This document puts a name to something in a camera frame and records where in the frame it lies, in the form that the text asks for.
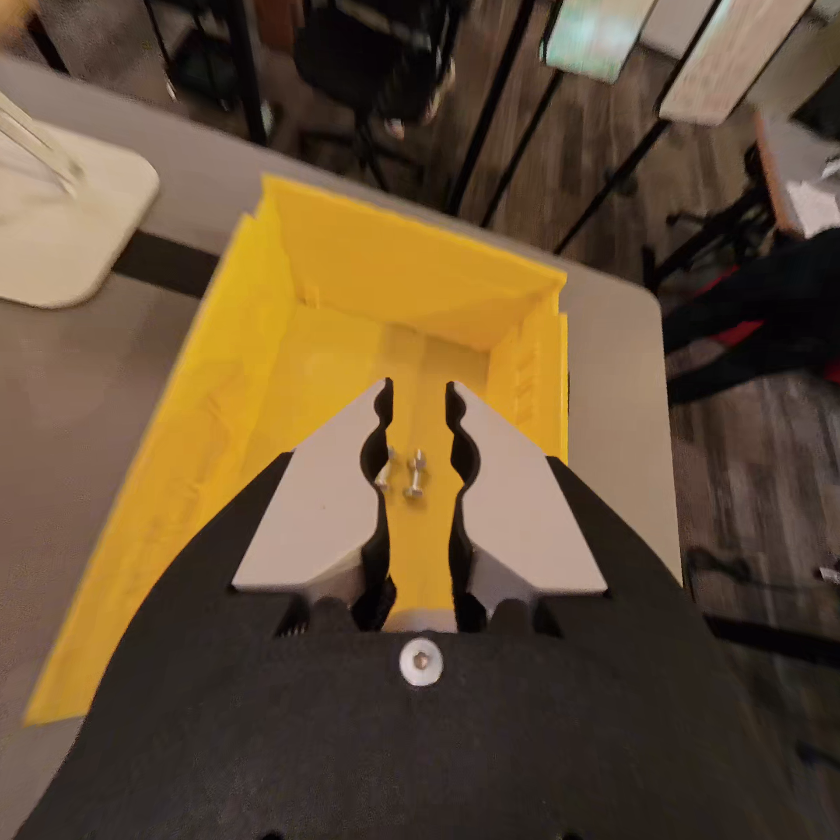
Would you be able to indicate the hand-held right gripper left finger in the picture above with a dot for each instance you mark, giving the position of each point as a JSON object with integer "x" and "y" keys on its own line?
{"x": 315, "y": 525}

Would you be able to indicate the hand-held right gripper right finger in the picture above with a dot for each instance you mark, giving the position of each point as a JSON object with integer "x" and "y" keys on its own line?
{"x": 525, "y": 525}

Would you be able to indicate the silver hex bolt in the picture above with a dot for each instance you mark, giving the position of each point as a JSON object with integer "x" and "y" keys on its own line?
{"x": 416, "y": 473}
{"x": 385, "y": 469}

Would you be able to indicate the yellow plastic bin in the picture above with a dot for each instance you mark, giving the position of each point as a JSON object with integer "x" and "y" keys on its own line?
{"x": 394, "y": 263}

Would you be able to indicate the dark bag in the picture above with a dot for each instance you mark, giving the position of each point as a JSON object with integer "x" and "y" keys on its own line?
{"x": 775, "y": 315}

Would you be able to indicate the wooden document stand white base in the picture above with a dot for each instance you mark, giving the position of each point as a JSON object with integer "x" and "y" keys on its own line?
{"x": 79, "y": 223}

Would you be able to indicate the black office chair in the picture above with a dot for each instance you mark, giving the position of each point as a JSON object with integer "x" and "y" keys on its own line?
{"x": 374, "y": 66}

